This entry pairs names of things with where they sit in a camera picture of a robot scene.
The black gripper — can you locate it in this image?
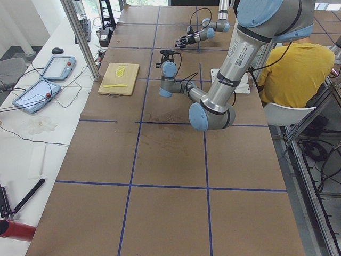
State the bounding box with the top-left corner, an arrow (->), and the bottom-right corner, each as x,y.
174,33 -> 196,49
160,50 -> 174,63

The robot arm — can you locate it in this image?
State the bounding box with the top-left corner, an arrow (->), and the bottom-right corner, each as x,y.
174,1 -> 230,49
159,1 -> 315,131

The yellow plastic knife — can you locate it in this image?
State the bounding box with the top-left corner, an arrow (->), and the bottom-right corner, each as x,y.
103,84 -> 128,88

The bamboo cutting board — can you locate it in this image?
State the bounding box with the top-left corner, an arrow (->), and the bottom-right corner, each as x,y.
98,63 -> 140,96

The black power box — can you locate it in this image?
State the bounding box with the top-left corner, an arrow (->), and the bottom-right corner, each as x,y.
99,28 -> 110,47

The black keyboard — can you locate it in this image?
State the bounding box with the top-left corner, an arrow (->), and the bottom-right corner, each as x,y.
78,19 -> 91,42

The far teach pendant tablet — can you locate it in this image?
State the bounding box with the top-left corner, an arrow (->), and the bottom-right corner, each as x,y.
39,55 -> 76,82

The teach pendant tablet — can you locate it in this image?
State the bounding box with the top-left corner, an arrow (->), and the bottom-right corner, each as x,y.
12,79 -> 61,114
39,55 -> 76,82

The black computer mouse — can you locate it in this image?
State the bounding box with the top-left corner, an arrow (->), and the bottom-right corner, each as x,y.
51,47 -> 64,55

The person in yellow shirt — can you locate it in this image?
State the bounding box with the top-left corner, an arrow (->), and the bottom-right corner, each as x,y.
258,37 -> 335,108

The white chair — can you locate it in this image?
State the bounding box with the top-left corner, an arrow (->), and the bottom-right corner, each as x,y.
264,103 -> 316,126

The near teach pendant tablet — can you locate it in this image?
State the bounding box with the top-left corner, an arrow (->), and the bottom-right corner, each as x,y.
12,79 -> 61,114

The crumpled white tissue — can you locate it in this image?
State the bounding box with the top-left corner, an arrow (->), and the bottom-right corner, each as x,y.
27,116 -> 57,135

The grey office chair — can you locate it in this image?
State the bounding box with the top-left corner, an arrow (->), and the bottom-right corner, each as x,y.
1,58 -> 27,91

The black stick tool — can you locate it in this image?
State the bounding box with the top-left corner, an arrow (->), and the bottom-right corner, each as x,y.
12,178 -> 45,214

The red cylinder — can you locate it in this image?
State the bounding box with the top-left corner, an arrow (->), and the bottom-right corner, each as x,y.
1,219 -> 36,241

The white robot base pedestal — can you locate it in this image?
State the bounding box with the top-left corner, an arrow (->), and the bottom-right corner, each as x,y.
210,68 -> 251,94

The aluminium frame post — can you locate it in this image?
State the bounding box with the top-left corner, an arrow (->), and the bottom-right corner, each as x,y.
60,0 -> 100,81

